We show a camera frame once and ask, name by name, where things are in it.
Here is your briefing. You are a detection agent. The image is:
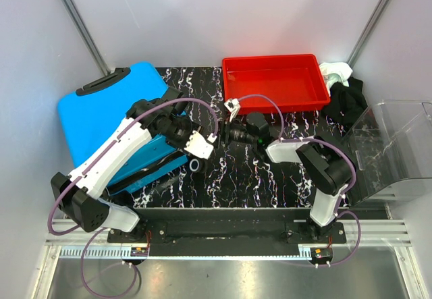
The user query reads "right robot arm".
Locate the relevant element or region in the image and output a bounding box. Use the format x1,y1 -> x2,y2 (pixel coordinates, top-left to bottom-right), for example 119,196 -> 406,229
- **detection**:
218,112 -> 356,243

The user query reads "white cloth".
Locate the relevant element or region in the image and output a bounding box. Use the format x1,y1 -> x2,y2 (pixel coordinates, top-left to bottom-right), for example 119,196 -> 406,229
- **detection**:
319,62 -> 353,92

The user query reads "purple cable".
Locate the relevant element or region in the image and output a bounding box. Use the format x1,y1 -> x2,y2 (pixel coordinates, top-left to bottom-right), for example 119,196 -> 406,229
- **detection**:
47,97 -> 220,296
232,93 -> 362,267

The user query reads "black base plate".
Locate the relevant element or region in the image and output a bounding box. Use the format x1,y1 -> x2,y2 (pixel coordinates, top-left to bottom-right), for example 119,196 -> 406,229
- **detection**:
107,208 -> 347,260

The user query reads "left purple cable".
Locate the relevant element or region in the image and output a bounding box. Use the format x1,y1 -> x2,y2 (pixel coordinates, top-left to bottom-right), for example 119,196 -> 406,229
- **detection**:
47,97 -> 220,296

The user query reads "clear plastic container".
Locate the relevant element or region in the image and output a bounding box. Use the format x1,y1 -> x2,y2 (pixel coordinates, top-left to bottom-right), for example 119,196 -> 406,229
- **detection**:
342,101 -> 431,206

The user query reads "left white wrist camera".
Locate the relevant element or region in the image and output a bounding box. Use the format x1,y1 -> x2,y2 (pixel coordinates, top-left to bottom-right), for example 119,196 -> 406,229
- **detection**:
184,130 -> 217,159

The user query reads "red plastic bin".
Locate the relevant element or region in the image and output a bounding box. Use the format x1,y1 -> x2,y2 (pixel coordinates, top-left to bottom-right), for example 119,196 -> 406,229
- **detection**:
222,54 -> 330,114

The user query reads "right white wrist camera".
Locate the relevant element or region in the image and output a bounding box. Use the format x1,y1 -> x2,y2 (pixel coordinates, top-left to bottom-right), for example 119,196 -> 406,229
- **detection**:
224,99 -> 241,122

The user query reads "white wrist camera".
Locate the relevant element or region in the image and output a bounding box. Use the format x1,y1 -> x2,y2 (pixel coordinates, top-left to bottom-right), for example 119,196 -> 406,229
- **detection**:
224,99 -> 241,122
184,130 -> 217,159

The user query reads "black cloth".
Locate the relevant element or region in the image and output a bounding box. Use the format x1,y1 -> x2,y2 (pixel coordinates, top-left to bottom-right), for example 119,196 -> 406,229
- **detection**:
321,77 -> 368,132

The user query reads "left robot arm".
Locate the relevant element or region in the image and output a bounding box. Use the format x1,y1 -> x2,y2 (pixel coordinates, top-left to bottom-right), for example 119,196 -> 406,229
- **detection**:
51,98 -> 201,242

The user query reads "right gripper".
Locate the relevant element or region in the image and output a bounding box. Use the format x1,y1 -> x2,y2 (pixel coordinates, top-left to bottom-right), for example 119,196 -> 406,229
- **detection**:
209,115 -> 257,150

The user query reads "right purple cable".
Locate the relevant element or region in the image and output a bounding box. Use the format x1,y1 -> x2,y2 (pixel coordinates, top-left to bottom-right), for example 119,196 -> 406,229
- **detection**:
232,93 -> 362,267

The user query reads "blue hard-shell suitcase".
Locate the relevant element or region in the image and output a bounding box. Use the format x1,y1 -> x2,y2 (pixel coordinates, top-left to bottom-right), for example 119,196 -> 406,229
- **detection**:
57,62 -> 206,196

